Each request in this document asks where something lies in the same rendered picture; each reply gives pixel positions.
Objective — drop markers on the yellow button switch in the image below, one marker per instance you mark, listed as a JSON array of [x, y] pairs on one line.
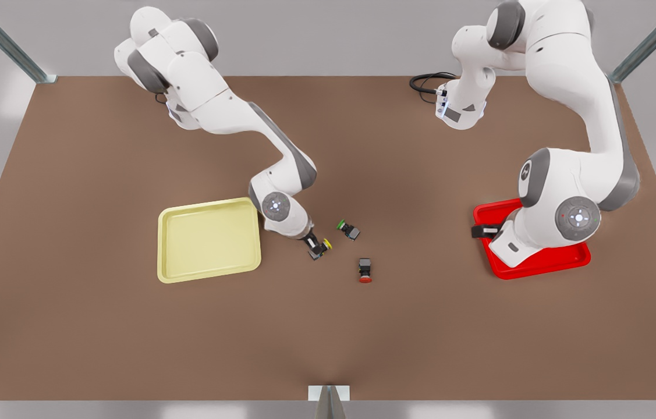
[[322, 248]]

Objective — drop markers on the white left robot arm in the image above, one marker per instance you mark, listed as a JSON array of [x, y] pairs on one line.
[[560, 75]]

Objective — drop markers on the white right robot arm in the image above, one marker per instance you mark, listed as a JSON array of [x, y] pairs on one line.
[[205, 99]]

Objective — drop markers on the red tray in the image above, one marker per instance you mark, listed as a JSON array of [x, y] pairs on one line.
[[543, 259]]

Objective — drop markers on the yellow tray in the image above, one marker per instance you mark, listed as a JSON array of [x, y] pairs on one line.
[[209, 240]]

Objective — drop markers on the green button switch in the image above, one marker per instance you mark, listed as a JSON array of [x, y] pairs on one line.
[[349, 230]]

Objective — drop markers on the red button switch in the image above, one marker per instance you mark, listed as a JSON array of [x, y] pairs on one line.
[[365, 270]]

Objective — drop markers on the silver frame post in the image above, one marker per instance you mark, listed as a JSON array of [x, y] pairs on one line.
[[651, 41], [4, 41], [329, 401]]

